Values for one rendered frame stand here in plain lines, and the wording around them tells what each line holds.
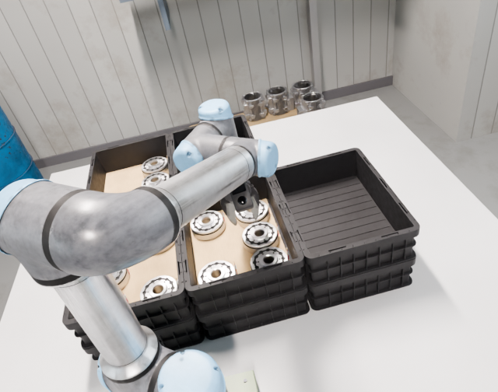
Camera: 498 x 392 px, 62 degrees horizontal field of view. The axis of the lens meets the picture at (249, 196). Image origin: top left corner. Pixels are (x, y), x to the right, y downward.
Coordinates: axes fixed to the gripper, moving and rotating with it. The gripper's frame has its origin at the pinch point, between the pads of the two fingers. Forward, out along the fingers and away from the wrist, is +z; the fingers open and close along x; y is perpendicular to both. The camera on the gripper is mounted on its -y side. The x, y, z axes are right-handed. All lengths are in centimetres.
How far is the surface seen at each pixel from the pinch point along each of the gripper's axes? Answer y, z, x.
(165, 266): 0.4, 8.9, 25.9
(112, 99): 228, 50, 71
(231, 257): -3.1, 9.5, 6.7
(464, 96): 125, 65, -152
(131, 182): 48, 9, 37
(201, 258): -0.3, 9.2, 15.3
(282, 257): -10.7, 6.9, -6.7
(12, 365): -9, 20, 75
